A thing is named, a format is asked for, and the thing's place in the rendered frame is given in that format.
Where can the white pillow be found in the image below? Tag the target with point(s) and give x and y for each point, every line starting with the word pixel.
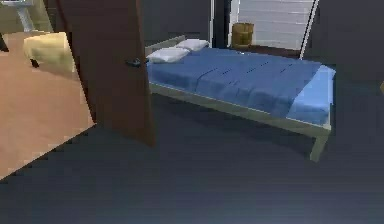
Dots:
pixel 193 44
pixel 167 54

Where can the brown woven basket bin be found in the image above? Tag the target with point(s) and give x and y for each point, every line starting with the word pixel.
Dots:
pixel 242 34

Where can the dark brown room door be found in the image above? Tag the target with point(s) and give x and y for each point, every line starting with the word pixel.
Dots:
pixel 110 66

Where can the white window with blinds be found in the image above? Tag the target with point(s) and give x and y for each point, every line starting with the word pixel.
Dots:
pixel 275 23

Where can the pale grey table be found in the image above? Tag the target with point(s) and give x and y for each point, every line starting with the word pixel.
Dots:
pixel 23 15

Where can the blue bed with pale frame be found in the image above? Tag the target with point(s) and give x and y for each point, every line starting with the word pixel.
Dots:
pixel 246 80

